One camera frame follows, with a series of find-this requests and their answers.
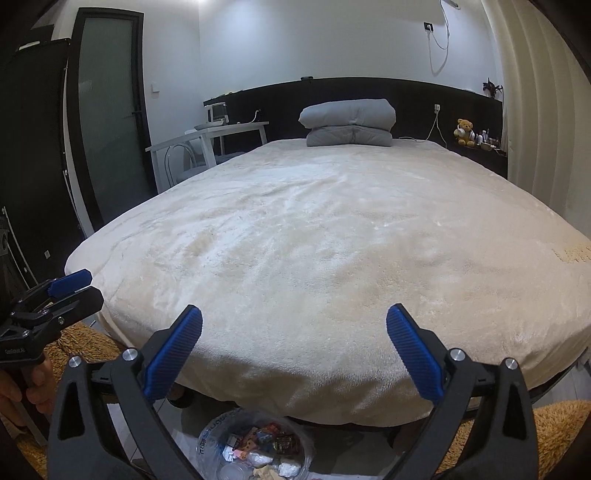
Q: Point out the frosted glass door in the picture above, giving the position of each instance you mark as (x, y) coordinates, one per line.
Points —
(113, 115)

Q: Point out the white air conditioner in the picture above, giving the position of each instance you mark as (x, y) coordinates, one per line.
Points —
(450, 2)

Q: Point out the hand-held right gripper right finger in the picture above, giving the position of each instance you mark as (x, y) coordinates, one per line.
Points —
(413, 355)

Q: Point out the clear plastic bag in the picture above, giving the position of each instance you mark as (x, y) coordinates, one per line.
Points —
(212, 438)

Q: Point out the white desk appliance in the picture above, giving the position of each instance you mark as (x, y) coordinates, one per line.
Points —
(217, 113)

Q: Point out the black headboard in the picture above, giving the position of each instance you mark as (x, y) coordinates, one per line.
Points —
(277, 101)

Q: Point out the clear plastic cup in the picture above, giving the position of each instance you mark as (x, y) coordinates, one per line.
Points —
(233, 470)

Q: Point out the cream fleece bed blanket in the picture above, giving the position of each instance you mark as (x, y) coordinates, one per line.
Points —
(323, 258)

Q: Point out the group of small bottles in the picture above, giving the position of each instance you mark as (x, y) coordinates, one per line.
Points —
(489, 142)

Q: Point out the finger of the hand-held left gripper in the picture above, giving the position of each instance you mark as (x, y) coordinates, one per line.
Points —
(69, 281)
(81, 300)

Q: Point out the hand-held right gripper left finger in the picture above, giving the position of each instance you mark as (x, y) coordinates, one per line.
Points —
(173, 355)

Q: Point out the black nightstand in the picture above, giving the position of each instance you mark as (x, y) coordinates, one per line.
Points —
(480, 161)

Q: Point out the black wall panel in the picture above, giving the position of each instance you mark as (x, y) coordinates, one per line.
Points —
(32, 147)

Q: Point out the white packet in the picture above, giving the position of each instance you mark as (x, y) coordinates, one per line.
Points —
(288, 468)

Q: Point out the folded grey duvet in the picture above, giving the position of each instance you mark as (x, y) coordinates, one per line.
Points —
(348, 122)

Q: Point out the person's left hand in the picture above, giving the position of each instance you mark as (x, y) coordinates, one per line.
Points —
(41, 383)

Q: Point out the dark plant ornament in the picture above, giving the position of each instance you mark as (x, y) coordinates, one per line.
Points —
(491, 87)

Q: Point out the cream curtain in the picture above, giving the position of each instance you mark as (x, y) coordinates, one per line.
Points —
(545, 115)

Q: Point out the mustard shaggy rug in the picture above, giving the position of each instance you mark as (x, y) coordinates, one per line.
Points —
(554, 434)

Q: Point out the brown teddy bear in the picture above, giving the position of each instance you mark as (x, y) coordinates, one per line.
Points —
(465, 133)

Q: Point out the metal frame chair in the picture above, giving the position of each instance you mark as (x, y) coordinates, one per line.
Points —
(184, 159)

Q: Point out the white desk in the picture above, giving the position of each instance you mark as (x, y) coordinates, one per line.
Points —
(217, 130)

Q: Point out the clear plastic wrapper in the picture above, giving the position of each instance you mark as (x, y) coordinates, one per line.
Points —
(258, 459)

